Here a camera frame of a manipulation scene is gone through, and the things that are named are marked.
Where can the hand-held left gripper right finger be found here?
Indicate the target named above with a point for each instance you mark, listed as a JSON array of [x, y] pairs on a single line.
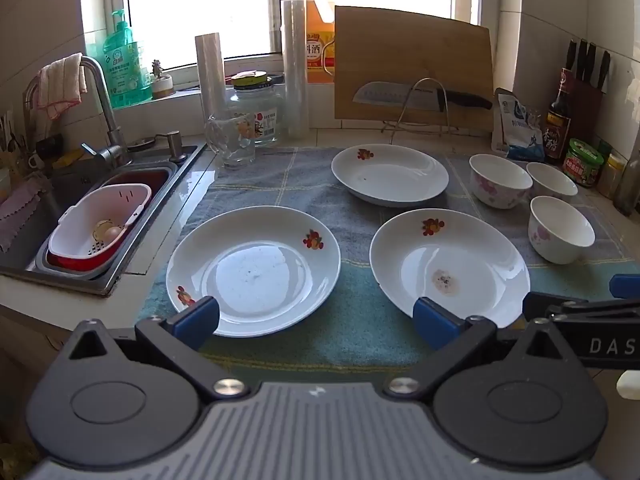
[[434, 321]]

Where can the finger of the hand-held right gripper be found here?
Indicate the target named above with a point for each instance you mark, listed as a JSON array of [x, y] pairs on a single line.
[[545, 304], [626, 286]]

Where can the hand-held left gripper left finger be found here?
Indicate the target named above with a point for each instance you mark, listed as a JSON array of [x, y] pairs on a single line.
[[200, 316]]

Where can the white plate with fruit print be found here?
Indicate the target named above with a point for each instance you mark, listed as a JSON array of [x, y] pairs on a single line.
[[395, 172], [450, 255], [250, 270]]

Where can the white bowl with pink flowers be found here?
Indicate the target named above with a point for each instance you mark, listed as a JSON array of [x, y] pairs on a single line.
[[500, 185], [552, 182], [560, 235]]

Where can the small yellow lidded jar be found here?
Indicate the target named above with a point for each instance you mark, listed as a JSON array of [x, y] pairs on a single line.
[[611, 177]]

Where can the brown egg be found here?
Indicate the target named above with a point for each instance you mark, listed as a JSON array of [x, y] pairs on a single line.
[[114, 232]]

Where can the green lidded sauce jar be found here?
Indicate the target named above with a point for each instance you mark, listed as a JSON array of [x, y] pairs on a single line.
[[582, 165]]

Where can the white and red colander basket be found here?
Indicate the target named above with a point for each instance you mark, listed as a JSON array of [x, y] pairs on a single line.
[[65, 261]]

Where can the dark soy sauce bottle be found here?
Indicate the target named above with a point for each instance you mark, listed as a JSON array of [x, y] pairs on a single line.
[[557, 130]]

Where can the steel soap dispenser pump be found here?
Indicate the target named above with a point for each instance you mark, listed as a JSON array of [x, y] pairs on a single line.
[[174, 145]]

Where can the clear glass mug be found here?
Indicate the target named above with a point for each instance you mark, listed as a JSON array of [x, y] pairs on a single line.
[[235, 145]]

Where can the blue grey checked towel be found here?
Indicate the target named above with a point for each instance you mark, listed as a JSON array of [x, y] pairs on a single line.
[[310, 180]]

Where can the round steel drain cover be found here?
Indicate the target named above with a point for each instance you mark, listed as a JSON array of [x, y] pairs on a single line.
[[142, 144]]

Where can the white blue seasoning bag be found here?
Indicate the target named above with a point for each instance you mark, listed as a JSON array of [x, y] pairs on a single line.
[[515, 125]]

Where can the knife block with knives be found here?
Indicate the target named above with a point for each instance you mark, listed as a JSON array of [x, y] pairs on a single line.
[[582, 105]]

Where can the stainless steel sink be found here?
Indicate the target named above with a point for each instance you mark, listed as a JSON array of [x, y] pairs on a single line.
[[65, 182]]

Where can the yellow sponge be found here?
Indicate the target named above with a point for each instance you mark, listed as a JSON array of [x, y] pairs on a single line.
[[67, 159]]

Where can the large glass jar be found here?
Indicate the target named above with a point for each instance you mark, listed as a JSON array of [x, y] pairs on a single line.
[[265, 120]]

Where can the purple scalloped cloth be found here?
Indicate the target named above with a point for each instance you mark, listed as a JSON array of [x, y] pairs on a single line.
[[20, 210]]

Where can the black container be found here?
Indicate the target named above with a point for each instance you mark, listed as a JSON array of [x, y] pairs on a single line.
[[47, 145]]

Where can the steel faucet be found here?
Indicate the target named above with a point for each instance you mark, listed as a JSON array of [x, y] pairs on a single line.
[[107, 105]]

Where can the small figurine pot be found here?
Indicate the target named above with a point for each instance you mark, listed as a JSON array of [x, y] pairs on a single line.
[[161, 87]]

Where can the green flat tin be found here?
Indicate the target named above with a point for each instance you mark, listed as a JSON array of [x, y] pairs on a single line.
[[250, 78]]

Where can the short plastic wrap roll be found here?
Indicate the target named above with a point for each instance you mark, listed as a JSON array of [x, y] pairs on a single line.
[[210, 70]]

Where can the green dish soap bottle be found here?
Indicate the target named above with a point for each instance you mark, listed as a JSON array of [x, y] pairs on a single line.
[[125, 70]]

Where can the utensil holder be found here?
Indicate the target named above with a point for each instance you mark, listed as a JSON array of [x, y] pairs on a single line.
[[7, 140]]

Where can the tall plastic wrap roll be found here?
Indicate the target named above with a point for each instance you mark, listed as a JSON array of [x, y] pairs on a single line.
[[295, 70]]

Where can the pink white dish cloth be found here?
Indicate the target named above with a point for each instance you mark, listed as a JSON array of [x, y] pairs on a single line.
[[62, 85]]

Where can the wooden cutting board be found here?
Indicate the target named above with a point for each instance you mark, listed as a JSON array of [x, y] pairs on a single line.
[[400, 45]]

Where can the orange cooking wine bottle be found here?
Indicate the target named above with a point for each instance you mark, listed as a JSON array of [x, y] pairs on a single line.
[[317, 35]]

